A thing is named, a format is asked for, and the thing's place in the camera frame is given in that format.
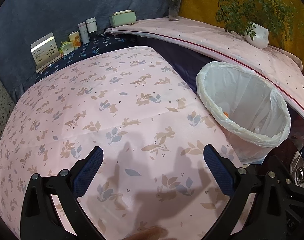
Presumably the slim white bottle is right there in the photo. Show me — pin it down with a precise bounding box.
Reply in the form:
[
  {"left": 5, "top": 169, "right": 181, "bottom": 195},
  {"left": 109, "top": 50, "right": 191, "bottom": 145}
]
[{"left": 78, "top": 22, "right": 90, "bottom": 45}]

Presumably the yellow backdrop cloth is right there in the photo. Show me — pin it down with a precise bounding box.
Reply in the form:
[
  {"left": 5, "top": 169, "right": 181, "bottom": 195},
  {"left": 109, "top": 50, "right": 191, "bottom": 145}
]
[{"left": 178, "top": 0, "right": 304, "bottom": 72}]

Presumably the yellow printed tin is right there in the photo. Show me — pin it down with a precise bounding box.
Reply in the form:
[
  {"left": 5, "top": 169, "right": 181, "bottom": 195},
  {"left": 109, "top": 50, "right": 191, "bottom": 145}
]
[{"left": 68, "top": 31, "right": 81, "bottom": 49}]

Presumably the pink shelf cloth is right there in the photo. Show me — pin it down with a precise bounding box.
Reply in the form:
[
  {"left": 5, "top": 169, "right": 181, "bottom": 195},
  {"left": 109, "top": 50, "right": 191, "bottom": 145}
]
[{"left": 104, "top": 16, "right": 304, "bottom": 120}]

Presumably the blue backdrop cloth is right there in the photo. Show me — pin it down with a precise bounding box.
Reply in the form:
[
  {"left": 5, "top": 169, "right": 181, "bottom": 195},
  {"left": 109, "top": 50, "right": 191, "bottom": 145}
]
[{"left": 0, "top": 0, "right": 185, "bottom": 98}]

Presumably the bin with white liner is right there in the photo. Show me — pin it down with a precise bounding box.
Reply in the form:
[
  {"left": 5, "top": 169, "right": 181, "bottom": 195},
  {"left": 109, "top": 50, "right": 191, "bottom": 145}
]
[{"left": 196, "top": 61, "right": 292, "bottom": 164}]

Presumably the wide white cylinder container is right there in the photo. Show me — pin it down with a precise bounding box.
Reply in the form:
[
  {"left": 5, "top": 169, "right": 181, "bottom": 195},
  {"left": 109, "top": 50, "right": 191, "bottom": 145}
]
[{"left": 86, "top": 17, "right": 98, "bottom": 34}]

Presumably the small green packet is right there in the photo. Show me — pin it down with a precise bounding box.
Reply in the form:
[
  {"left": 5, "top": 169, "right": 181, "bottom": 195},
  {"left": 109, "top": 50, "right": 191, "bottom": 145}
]
[{"left": 59, "top": 41, "right": 73, "bottom": 56}]

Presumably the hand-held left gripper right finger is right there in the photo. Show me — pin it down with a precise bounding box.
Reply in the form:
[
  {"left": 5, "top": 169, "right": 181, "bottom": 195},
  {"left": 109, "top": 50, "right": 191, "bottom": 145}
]
[{"left": 203, "top": 144, "right": 289, "bottom": 240}]

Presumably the green plant in white pot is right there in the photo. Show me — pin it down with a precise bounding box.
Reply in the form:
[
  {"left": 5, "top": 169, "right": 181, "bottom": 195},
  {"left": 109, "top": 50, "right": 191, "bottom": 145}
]
[{"left": 196, "top": 0, "right": 299, "bottom": 49}]

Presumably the white flower-print card box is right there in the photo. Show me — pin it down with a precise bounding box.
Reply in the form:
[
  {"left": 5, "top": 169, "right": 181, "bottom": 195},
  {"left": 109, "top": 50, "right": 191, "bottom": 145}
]
[{"left": 30, "top": 32, "right": 61, "bottom": 72}]

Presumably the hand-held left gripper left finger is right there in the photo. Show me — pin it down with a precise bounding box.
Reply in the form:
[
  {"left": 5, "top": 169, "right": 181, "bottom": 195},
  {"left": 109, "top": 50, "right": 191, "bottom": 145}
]
[{"left": 20, "top": 146, "right": 104, "bottom": 240}]

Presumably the navy leaf-print cloth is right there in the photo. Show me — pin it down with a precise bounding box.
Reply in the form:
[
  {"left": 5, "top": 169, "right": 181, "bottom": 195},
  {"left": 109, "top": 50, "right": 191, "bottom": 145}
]
[{"left": 35, "top": 34, "right": 137, "bottom": 82}]

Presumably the glass vase with pink flowers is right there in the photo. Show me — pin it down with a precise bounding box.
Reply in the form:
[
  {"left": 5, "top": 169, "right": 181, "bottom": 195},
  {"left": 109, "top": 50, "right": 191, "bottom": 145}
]
[{"left": 159, "top": 0, "right": 187, "bottom": 21}]

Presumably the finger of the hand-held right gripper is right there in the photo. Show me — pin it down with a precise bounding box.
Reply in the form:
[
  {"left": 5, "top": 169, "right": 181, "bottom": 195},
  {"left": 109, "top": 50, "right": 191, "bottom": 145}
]
[{"left": 274, "top": 155, "right": 304, "bottom": 217}]

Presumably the pink rabbit-print tablecloth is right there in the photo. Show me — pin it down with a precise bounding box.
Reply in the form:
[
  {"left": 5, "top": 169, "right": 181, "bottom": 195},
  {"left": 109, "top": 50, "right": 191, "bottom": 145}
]
[{"left": 0, "top": 46, "right": 255, "bottom": 240}]

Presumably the pale green tissue box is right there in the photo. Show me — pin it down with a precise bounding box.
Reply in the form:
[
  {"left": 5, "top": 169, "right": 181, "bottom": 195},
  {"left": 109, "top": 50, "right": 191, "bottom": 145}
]
[{"left": 109, "top": 9, "right": 137, "bottom": 27}]

